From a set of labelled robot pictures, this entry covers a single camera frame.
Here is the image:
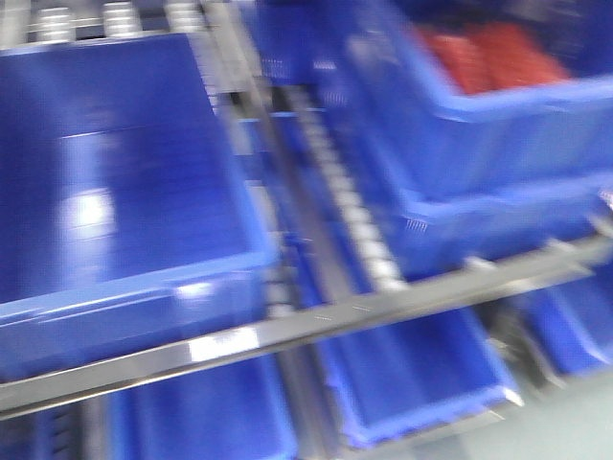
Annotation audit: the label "stainless steel shelf rack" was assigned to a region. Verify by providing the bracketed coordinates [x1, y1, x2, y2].
[0, 0, 613, 460]

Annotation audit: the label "red parts in bin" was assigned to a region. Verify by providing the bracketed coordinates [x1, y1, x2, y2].
[418, 21, 571, 95]

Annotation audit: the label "blue bin with red parts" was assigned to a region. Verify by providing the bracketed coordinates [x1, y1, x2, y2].
[325, 1, 612, 198]

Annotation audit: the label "large blue target bin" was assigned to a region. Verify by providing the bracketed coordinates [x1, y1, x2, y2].
[1, 34, 277, 382]

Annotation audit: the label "blue lower bin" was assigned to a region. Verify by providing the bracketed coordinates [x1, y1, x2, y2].
[316, 307, 523, 449]

